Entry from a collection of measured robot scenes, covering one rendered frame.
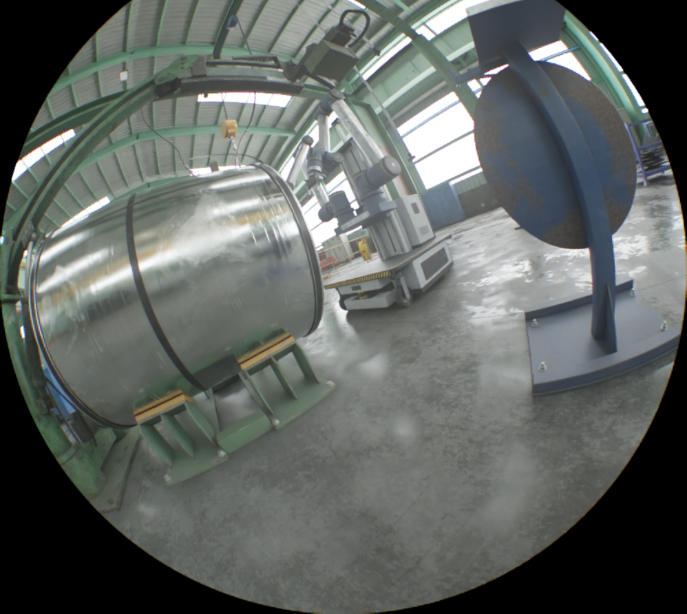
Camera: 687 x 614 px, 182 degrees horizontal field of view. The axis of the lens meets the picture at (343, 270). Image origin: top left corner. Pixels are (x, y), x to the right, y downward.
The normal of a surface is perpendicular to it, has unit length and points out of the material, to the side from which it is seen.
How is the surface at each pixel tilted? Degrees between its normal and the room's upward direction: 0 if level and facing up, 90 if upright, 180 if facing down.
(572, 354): 0
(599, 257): 90
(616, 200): 90
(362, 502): 0
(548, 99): 90
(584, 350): 0
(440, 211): 90
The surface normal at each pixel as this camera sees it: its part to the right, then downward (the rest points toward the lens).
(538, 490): -0.38, -0.92
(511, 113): -0.60, 0.30
